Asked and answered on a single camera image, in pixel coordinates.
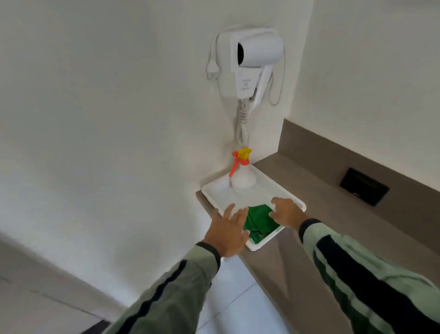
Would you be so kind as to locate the person's right hand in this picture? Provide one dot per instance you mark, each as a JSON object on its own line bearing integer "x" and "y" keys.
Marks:
{"x": 288, "y": 215}

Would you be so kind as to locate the person's left hand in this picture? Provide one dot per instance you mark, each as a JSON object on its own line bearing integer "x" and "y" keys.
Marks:
{"x": 225, "y": 235}

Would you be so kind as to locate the person's right fingers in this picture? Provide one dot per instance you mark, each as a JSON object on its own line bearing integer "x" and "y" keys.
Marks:
{"x": 276, "y": 207}

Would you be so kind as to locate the person's left thumb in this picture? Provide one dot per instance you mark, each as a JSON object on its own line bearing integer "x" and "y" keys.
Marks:
{"x": 246, "y": 235}

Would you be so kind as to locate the person's right forearm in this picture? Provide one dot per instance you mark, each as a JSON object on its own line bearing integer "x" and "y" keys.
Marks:
{"x": 364, "y": 278}

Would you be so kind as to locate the person's left forearm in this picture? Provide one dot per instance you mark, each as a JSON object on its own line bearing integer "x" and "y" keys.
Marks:
{"x": 178, "y": 289}

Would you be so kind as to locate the green cloth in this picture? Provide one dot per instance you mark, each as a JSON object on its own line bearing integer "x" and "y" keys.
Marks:
{"x": 258, "y": 222}

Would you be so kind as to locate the white spray bottle red trigger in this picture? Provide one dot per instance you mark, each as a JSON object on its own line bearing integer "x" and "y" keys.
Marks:
{"x": 243, "y": 177}

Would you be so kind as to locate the white rectangular tray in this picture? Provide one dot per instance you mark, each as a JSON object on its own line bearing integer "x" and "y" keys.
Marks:
{"x": 220, "y": 194}

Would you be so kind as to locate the white hair dryer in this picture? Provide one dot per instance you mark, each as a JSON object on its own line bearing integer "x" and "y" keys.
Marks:
{"x": 261, "y": 51}

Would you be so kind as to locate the black wall socket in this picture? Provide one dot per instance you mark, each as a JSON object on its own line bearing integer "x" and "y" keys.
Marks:
{"x": 363, "y": 186}

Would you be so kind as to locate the white hair dryer wall holder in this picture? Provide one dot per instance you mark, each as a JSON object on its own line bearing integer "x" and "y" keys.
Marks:
{"x": 228, "y": 74}

